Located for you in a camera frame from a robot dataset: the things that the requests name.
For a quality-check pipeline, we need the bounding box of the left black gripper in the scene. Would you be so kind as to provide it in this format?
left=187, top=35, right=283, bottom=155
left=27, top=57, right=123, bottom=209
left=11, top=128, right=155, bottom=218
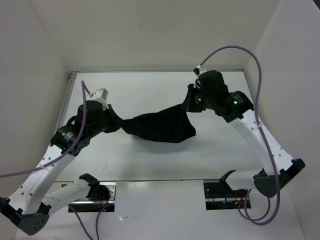
left=89, top=103, right=126, bottom=138

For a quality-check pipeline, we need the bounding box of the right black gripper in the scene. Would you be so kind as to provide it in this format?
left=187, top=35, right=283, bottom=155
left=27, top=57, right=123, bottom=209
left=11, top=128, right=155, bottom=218
left=180, top=83, right=214, bottom=113

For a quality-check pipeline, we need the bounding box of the black skirt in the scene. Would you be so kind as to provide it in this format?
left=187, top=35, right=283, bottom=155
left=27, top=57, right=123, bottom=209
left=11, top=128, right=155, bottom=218
left=109, top=104, right=196, bottom=144

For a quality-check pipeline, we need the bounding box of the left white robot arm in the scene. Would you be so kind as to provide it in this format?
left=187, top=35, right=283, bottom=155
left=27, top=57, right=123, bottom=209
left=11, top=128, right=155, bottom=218
left=0, top=100, right=120, bottom=236

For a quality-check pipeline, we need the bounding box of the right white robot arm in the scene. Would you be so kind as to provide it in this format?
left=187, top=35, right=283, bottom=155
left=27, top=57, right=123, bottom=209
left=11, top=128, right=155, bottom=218
left=183, top=83, right=306, bottom=198

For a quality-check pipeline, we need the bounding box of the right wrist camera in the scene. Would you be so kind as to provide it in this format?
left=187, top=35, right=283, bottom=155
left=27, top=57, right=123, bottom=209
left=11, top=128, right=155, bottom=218
left=193, top=67, right=225, bottom=92

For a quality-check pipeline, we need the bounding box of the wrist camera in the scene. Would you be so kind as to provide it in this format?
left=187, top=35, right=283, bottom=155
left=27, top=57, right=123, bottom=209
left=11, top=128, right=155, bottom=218
left=193, top=67, right=225, bottom=92
left=90, top=88, right=109, bottom=105

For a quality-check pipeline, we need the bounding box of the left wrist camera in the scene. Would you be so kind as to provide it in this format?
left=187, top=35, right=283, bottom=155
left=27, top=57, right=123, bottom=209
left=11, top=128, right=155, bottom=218
left=90, top=88, right=109, bottom=105

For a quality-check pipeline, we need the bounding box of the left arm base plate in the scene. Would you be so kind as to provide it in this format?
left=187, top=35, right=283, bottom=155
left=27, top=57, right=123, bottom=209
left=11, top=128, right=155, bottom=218
left=70, top=181, right=117, bottom=213

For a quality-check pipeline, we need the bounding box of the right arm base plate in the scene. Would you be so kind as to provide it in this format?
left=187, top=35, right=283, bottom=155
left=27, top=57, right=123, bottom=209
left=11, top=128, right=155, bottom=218
left=203, top=180, right=248, bottom=211

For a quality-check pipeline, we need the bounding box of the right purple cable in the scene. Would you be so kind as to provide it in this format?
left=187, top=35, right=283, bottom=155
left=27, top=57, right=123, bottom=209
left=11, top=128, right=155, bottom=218
left=199, top=45, right=283, bottom=226

